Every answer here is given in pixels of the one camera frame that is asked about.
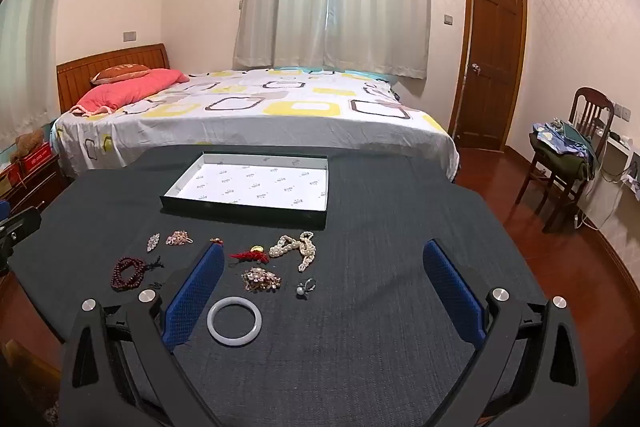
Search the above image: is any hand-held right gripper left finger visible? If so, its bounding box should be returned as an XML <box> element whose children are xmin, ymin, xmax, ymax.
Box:
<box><xmin>60</xmin><ymin>241</ymin><xmax>226</xmax><ymax>427</ymax></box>

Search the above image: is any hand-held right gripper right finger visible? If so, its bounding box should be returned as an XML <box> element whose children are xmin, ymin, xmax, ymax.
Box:
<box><xmin>422</xmin><ymin>239</ymin><xmax>591</xmax><ymax>427</ymax></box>

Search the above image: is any white jade bangle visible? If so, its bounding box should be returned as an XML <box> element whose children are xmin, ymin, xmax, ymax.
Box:
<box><xmin>207</xmin><ymin>298</ymin><xmax>263</xmax><ymax>347</ymax></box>

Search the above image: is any red cord gold pendant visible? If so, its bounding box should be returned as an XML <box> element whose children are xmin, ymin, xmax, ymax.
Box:
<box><xmin>229</xmin><ymin>244</ymin><xmax>272</xmax><ymax>268</ymax></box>

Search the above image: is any pearl flower brooch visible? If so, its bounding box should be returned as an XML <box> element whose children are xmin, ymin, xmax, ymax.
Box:
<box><xmin>241</xmin><ymin>268</ymin><xmax>282</xmax><ymax>293</ymax></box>

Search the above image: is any dark red bead bracelet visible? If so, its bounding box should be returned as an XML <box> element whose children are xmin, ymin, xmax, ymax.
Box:
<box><xmin>111</xmin><ymin>256</ymin><xmax>165</xmax><ymax>293</ymax></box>

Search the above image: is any pearl necklace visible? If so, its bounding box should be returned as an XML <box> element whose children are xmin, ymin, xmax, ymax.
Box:
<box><xmin>268</xmin><ymin>231</ymin><xmax>317</xmax><ymax>273</ymax></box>

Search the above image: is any green jewelry box tray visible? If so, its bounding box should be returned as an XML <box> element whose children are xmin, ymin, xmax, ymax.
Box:
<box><xmin>160</xmin><ymin>152</ymin><xmax>329</xmax><ymax>230</ymax></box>

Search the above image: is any wooden nightstand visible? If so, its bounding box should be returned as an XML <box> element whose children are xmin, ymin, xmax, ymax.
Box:
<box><xmin>0</xmin><ymin>154</ymin><xmax>71</xmax><ymax>212</ymax></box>

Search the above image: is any red box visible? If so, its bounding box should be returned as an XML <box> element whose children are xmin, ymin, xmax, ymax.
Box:
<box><xmin>17</xmin><ymin>142</ymin><xmax>53</xmax><ymax>175</ymax></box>

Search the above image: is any brown teddy bear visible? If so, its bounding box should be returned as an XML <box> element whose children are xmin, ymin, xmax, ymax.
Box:
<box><xmin>10</xmin><ymin>129</ymin><xmax>46</xmax><ymax>162</ymax></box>

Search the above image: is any dark grey tablecloth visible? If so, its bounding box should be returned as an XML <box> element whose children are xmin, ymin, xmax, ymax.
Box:
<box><xmin>7</xmin><ymin>146</ymin><xmax>548</xmax><ymax>427</ymax></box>

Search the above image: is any sheer striped side curtain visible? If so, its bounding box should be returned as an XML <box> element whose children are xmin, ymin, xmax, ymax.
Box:
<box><xmin>0</xmin><ymin>0</ymin><xmax>76</xmax><ymax>148</ymax></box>

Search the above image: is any wooden headboard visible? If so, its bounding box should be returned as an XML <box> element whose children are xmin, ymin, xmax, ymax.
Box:
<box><xmin>56</xmin><ymin>43</ymin><xmax>171</xmax><ymax>114</ymax></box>

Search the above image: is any pink pillow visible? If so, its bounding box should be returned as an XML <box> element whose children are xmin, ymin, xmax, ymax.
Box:
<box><xmin>70</xmin><ymin>68</ymin><xmax>190</xmax><ymax>115</ymax></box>

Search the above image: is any pile of clothes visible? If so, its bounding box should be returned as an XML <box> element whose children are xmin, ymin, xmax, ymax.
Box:
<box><xmin>530</xmin><ymin>119</ymin><xmax>603</xmax><ymax>180</ymax></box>

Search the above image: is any brown cushion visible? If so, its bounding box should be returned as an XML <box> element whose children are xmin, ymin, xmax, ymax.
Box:
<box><xmin>90</xmin><ymin>64</ymin><xmax>151</xmax><ymax>84</ymax></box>

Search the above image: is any white desk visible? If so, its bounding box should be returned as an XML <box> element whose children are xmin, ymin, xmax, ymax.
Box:
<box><xmin>575</xmin><ymin>142</ymin><xmax>640</xmax><ymax>233</ymax></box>

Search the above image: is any bed with patterned sheet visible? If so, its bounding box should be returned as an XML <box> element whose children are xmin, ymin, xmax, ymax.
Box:
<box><xmin>52</xmin><ymin>67</ymin><xmax>461</xmax><ymax>182</ymax></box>

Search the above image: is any dark wooden chair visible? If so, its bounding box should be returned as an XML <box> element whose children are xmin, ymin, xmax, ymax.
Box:
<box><xmin>515</xmin><ymin>87</ymin><xmax>616</xmax><ymax>233</ymax></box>

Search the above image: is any brown wooden door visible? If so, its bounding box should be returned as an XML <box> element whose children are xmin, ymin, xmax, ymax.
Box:
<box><xmin>448</xmin><ymin>0</ymin><xmax>528</xmax><ymax>152</ymax></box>

